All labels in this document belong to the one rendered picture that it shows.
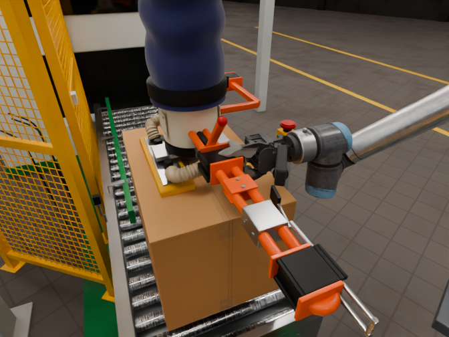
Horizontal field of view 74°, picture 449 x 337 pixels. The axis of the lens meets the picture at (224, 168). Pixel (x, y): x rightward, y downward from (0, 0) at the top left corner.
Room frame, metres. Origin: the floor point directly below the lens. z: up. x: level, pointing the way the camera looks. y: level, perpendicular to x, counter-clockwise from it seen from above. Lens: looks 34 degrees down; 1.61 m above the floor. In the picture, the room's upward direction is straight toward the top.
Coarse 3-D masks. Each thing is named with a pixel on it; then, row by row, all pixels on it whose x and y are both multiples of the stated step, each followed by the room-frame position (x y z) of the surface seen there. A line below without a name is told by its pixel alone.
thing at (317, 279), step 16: (272, 256) 0.30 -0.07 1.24; (288, 256) 0.30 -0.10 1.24; (304, 256) 0.30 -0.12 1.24; (320, 256) 0.30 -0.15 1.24; (272, 272) 0.30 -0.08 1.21; (288, 272) 0.27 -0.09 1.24; (304, 272) 0.27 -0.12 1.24; (320, 272) 0.27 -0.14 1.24; (288, 288) 0.27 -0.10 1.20; (304, 288) 0.25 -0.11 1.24; (320, 288) 0.25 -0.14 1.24; (336, 288) 0.25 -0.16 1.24; (304, 304) 0.23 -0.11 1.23
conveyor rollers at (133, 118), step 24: (120, 120) 2.27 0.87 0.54; (144, 120) 2.26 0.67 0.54; (120, 144) 1.85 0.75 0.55; (120, 192) 1.32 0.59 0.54; (120, 216) 1.13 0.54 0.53; (144, 264) 0.83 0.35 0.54; (240, 312) 0.61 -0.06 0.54; (288, 312) 0.60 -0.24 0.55; (168, 336) 0.52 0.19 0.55; (192, 336) 0.53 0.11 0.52
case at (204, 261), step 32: (160, 128) 1.04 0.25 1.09; (224, 128) 1.04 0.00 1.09; (128, 160) 0.83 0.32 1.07; (192, 160) 0.81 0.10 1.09; (192, 192) 0.65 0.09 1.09; (288, 192) 0.65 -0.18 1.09; (160, 224) 0.52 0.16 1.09; (192, 224) 0.52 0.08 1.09; (224, 224) 0.53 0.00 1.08; (160, 256) 0.47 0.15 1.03; (192, 256) 0.50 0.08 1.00; (224, 256) 0.53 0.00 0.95; (256, 256) 0.57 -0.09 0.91; (160, 288) 0.46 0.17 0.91; (192, 288) 0.50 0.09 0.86; (224, 288) 0.53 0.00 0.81; (256, 288) 0.57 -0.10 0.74; (192, 320) 0.49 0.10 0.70
